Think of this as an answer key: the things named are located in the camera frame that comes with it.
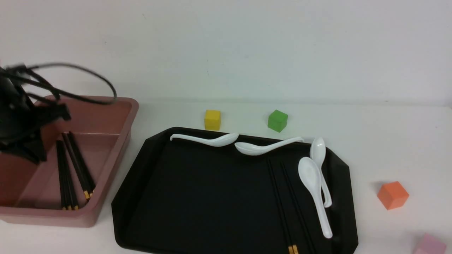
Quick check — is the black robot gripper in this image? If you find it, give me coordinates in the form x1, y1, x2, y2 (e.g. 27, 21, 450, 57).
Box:
0, 77, 71, 164

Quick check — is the pink plastic bin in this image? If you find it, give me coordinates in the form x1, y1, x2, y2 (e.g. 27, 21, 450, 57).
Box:
0, 97, 139, 227

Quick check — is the black chopstick bin left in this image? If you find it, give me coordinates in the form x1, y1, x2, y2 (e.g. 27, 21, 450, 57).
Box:
55, 140, 69, 210

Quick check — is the black chopstick bin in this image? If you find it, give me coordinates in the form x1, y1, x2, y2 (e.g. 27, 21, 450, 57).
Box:
55, 140, 69, 210
58, 140, 79, 210

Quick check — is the black chopstick bin middle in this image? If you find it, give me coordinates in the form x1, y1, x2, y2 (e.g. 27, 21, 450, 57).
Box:
58, 140, 79, 210

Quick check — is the black chopstick bin slanted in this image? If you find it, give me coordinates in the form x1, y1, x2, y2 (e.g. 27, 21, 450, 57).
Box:
88, 188, 94, 198

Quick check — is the black plastic tray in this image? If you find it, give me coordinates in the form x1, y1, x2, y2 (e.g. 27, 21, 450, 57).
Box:
112, 127, 358, 254

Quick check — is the yellow cube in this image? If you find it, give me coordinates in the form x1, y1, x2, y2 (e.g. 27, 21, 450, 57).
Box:
204, 110, 221, 131

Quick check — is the white spoon far left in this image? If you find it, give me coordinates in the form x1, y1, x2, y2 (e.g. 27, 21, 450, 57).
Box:
169, 133, 239, 147

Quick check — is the white spoon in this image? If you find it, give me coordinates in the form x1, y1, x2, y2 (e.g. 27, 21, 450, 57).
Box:
234, 137, 304, 156
169, 133, 239, 147
298, 157, 333, 238
310, 137, 332, 208

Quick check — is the white spoon centre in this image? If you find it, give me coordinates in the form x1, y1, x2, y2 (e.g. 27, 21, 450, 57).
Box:
234, 137, 304, 156

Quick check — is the green cube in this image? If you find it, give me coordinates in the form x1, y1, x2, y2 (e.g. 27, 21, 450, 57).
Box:
267, 110, 289, 132

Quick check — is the white spoon front right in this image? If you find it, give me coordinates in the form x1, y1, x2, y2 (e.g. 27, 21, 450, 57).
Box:
298, 157, 333, 238

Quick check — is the white spoon upper right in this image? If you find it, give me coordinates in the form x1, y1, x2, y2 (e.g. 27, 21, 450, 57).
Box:
310, 137, 332, 208

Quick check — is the orange cube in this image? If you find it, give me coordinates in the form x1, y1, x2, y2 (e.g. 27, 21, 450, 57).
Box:
377, 181, 410, 210

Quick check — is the pink cube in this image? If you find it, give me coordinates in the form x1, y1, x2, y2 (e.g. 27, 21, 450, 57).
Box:
412, 233, 447, 254

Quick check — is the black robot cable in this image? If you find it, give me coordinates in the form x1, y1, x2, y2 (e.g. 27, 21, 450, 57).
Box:
0, 63, 118, 105

